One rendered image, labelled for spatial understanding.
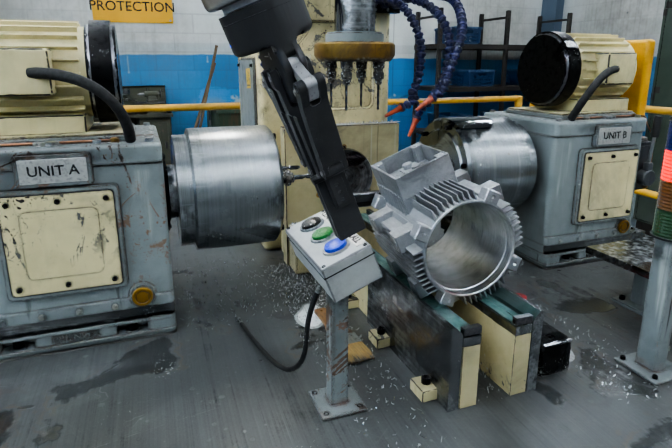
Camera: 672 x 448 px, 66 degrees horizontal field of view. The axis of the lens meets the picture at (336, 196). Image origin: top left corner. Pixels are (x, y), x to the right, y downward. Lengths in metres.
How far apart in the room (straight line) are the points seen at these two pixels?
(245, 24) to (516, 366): 0.64
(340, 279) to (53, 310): 0.57
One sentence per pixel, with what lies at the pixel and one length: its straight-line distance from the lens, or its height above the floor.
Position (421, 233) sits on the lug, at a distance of 0.79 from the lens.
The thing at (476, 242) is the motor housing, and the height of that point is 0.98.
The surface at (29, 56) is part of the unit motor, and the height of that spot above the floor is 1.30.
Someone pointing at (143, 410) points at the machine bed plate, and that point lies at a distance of 0.87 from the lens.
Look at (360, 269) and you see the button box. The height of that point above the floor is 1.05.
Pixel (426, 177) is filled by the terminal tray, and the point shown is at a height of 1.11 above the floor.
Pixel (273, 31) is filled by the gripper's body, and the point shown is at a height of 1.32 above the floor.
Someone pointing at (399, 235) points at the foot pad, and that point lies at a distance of 0.82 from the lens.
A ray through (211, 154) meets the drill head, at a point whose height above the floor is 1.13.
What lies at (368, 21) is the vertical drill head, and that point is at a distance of 1.17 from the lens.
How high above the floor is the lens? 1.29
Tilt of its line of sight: 14 degrees down
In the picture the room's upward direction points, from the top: straight up
